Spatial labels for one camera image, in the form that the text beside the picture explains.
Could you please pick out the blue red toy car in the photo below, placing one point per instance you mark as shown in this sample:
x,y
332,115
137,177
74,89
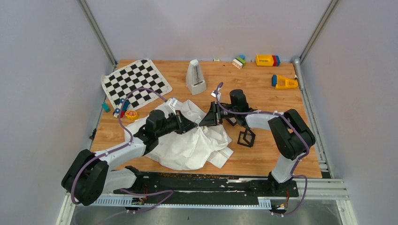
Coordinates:
x,y
121,108

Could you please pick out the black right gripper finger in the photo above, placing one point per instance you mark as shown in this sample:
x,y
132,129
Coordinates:
x,y
209,120
211,115

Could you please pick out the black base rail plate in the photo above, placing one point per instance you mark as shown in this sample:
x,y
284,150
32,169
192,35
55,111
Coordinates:
x,y
199,188

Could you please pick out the white green blue blocks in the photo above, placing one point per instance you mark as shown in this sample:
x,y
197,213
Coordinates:
x,y
239,61

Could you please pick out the black white checkerboard mat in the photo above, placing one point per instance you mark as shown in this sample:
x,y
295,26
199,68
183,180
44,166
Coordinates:
x,y
139,74

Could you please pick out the teal small block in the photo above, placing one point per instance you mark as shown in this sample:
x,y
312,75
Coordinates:
x,y
105,107

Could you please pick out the grey metal corner pipe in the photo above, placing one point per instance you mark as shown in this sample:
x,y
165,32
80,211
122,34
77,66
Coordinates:
x,y
299,72

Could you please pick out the white metronome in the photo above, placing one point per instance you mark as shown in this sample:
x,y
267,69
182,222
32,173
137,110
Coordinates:
x,y
195,80

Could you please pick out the white slotted cable duct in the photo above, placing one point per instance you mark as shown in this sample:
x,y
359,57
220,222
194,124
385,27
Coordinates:
x,y
260,203

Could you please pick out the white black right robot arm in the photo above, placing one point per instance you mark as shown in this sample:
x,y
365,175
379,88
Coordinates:
x,y
291,134

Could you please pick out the yellow orange round toy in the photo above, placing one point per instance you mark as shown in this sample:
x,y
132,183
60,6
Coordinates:
x,y
131,115

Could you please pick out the white button-up shirt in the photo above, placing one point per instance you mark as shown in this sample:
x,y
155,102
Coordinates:
x,y
192,150

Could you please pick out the yellow blue triangular toy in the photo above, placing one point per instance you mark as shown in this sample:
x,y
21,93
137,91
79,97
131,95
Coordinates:
x,y
281,83

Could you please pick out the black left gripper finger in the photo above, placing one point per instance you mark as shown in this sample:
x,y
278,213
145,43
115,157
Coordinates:
x,y
182,119
186,126

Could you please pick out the yellow red blue block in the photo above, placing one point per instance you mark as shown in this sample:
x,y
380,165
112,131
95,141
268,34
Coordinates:
x,y
267,60

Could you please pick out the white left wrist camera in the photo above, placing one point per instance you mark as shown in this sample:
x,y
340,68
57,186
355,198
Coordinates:
x,y
171,105

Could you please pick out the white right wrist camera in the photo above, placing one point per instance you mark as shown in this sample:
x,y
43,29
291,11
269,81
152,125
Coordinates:
x,y
216,95

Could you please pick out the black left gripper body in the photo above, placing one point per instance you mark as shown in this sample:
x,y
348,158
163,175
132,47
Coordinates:
x,y
173,124

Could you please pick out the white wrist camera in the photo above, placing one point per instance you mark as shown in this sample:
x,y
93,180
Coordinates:
x,y
171,105
216,95

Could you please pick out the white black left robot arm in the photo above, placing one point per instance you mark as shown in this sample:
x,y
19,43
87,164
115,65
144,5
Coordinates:
x,y
94,173

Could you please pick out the black square frame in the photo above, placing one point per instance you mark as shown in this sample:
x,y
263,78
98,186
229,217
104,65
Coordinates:
x,y
231,121

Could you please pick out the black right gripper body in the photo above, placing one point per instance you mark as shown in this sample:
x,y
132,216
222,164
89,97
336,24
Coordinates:
x,y
225,114

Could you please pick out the black square frame box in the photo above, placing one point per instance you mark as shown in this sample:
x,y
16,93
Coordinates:
x,y
246,138

